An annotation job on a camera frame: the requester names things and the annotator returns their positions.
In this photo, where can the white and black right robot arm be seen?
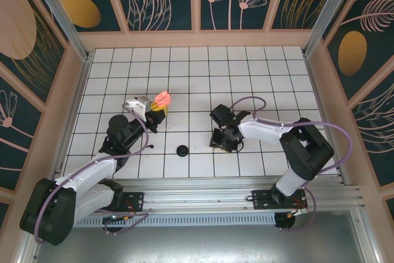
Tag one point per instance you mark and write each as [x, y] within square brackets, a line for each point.
[264, 132]

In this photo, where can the black round charging case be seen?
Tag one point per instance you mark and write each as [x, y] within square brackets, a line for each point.
[182, 150]

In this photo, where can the pink earbud charging case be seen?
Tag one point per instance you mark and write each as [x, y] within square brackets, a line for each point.
[163, 98]

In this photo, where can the grey metal sheet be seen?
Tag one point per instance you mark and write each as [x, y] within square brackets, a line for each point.
[197, 244]

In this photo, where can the aluminium frame post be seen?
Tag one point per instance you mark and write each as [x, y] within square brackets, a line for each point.
[58, 7]
[331, 1]

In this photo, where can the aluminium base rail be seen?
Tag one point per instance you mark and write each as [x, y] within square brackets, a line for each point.
[197, 195]

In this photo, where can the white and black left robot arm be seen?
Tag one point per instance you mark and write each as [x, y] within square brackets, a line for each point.
[89, 170]

